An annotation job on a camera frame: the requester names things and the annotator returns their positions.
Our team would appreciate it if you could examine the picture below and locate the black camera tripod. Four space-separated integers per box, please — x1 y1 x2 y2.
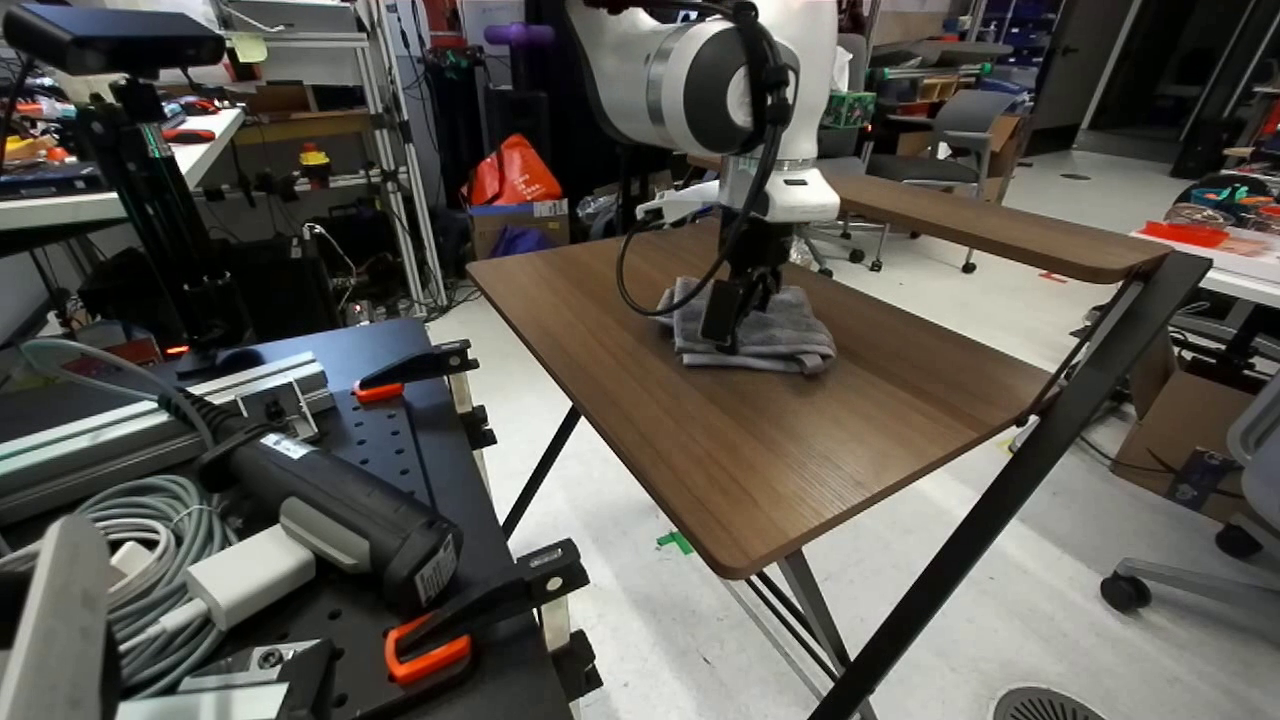
72 72 257 356

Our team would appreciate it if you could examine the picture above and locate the white table with colourful items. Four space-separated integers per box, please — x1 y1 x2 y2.
1132 174 1280 311

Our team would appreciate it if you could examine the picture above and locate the purple foam roller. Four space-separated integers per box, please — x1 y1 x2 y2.
479 17 557 58

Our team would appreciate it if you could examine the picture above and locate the silver base bracket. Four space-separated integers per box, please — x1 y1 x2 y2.
117 635 341 720

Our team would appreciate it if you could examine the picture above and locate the light grey swivel chair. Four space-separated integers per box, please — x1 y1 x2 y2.
1095 378 1280 622

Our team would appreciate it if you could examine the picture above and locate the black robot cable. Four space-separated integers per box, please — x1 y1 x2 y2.
611 0 793 323

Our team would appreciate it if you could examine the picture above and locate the black stereo camera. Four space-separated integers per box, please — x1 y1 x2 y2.
0 0 229 81

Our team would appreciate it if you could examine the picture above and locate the black cylindrical handheld device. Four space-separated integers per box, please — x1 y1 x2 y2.
229 429 467 615

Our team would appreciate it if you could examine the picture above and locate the grey aluminium extrusion post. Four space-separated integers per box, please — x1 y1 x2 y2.
0 517 120 720

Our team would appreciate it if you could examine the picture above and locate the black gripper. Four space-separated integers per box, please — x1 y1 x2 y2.
700 208 793 356

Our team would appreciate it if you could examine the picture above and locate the grey coiled cable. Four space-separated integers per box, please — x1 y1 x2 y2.
55 474 222 696

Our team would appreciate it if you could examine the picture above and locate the grey towel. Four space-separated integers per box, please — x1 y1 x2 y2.
659 271 840 379

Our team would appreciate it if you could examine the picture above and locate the grey office chair on casters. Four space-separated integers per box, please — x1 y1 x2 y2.
862 85 1036 275

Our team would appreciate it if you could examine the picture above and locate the metal storage rack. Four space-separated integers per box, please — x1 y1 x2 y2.
215 0 452 315

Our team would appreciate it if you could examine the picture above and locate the small silver corner bracket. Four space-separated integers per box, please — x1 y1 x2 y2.
257 392 329 447

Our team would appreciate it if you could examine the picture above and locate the long aluminium extrusion rail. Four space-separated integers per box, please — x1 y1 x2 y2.
0 349 335 527

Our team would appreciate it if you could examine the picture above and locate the white power adapter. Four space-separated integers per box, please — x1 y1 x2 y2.
179 519 320 631

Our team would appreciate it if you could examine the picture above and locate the white work table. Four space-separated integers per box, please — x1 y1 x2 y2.
0 102 250 231

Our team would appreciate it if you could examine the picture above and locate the black clamp with orange handle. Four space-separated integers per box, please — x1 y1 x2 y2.
347 341 479 414
381 538 592 692

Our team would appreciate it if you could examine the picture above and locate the cardboard box with purple print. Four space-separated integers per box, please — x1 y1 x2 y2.
467 197 577 259

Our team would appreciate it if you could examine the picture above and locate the orange bag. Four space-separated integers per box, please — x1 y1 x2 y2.
461 132 566 214

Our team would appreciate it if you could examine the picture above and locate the brown cardboard box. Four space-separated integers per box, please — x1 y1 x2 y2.
1108 364 1264 524

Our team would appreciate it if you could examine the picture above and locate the round floor drain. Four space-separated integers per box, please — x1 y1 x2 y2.
991 684 1108 720

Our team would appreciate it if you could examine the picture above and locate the black perforated board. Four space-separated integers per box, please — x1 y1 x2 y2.
0 315 579 720

